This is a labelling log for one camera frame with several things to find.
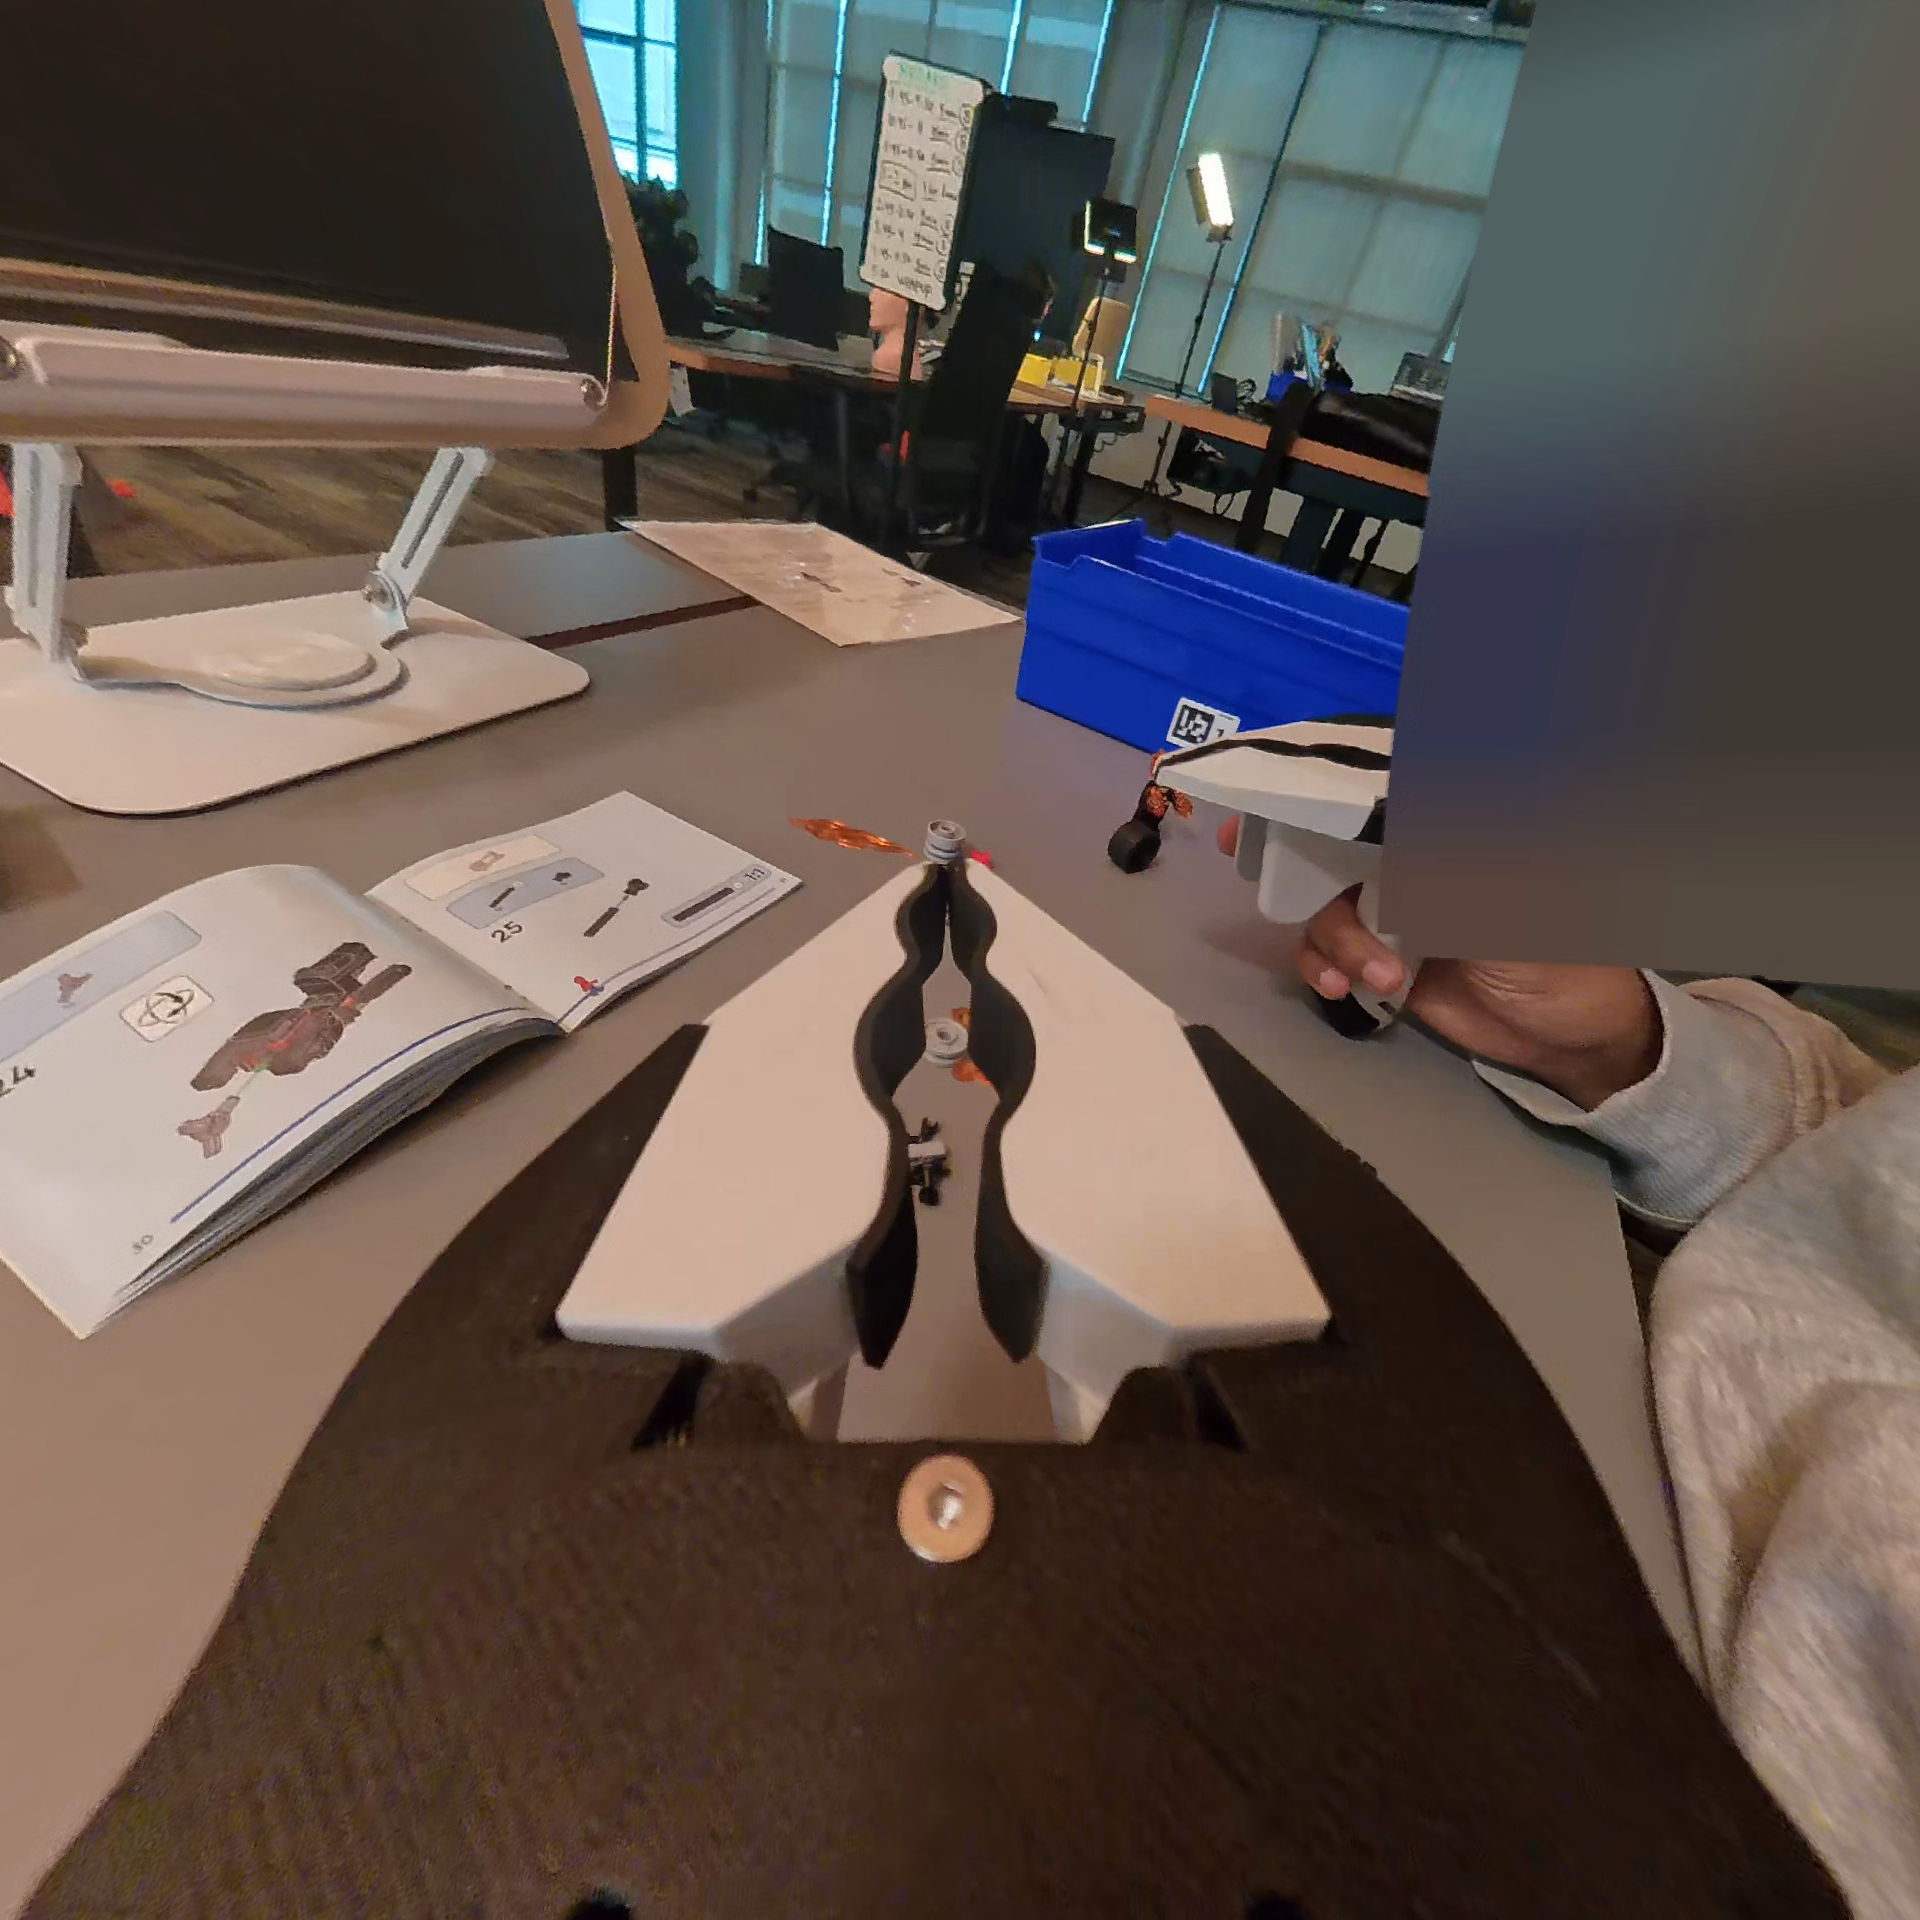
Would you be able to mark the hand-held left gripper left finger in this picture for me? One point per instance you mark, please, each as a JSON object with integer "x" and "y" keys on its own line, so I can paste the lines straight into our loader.
{"x": 735, "y": 1185}

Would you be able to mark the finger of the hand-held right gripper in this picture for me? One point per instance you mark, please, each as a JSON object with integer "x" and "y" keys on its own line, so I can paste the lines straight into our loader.
{"x": 1305, "y": 803}
{"x": 1321, "y": 733}

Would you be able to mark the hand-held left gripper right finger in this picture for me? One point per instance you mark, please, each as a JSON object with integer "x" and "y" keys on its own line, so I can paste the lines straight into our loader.
{"x": 1154, "y": 1199}

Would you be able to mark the small orange lego flame piece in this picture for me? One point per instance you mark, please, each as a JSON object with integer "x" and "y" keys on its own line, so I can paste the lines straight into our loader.
{"x": 1163, "y": 801}

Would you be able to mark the small grey round lego stud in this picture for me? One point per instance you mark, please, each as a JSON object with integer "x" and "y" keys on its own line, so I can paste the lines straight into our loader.
{"x": 945, "y": 840}

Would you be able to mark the person's right forearm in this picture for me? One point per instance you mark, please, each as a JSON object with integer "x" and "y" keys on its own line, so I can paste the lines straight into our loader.
{"x": 1740, "y": 1095}

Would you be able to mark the black lego tire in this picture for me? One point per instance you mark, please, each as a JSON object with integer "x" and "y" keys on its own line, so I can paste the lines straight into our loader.
{"x": 1128, "y": 853}

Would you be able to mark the small black and white lego piece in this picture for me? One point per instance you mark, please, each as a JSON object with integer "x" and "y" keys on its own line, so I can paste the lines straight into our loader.
{"x": 929, "y": 1164}

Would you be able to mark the flat grey round lego piece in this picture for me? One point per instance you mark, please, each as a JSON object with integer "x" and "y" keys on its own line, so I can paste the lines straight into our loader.
{"x": 945, "y": 1039}

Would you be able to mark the translucent orange lego flame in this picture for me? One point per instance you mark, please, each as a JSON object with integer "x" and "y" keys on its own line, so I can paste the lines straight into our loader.
{"x": 849, "y": 835}

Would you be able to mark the lego instruction booklet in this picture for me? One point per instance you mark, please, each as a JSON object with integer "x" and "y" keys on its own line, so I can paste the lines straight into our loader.
{"x": 300, "y": 1079}

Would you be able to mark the person's right hand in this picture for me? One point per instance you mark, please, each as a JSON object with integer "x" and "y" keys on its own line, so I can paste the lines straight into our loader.
{"x": 1500, "y": 1018}

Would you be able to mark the blue plastic bin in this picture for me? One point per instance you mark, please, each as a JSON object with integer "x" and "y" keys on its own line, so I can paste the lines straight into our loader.
{"x": 1199, "y": 630}

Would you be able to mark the wooden office desk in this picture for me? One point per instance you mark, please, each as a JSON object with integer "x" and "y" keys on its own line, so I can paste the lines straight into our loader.
{"x": 1277, "y": 435}
{"x": 781, "y": 364}

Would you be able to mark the black bag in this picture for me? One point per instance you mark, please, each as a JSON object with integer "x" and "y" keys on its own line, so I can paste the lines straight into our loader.
{"x": 1374, "y": 425}

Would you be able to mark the yellow box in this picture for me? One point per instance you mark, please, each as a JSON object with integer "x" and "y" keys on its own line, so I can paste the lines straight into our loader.
{"x": 1057, "y": 372}

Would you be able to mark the black office chair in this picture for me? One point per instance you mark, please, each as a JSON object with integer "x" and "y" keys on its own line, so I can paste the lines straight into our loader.
{"x": 974, "y": 407}

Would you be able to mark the paper sheet on table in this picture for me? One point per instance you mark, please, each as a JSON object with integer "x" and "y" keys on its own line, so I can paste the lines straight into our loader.
{"x": 811, "y": 578}

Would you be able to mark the small video light on stand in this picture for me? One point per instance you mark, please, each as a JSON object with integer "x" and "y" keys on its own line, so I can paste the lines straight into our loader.
{"x": 1110, "y": 227}

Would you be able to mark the studio light on stand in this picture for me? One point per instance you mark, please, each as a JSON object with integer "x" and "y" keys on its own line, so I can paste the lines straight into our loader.
{"x": 1214, "y": 192}

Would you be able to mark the pink object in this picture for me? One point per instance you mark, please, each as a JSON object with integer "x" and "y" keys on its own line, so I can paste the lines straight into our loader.
{"x": 895, "y": 334}

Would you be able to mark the black partition screen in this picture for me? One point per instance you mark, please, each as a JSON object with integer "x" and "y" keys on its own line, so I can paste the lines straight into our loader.
{"x": 1051, "y": 195}

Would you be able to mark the white metal book stand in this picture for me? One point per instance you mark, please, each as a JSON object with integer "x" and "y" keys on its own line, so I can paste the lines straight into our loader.
{"x": 300, "y": 705}

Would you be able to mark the handwritten whiteboard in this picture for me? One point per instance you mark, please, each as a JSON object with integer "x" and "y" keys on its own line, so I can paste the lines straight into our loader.
{"x": 917, "y": 180}

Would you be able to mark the person's grey sweatshirt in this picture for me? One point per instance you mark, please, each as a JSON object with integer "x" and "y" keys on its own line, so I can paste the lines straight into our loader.
{"x": 1802, "y": 1498}

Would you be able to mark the potted plant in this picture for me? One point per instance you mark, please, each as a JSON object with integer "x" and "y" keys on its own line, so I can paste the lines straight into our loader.
{"x": 668, "y": 249}

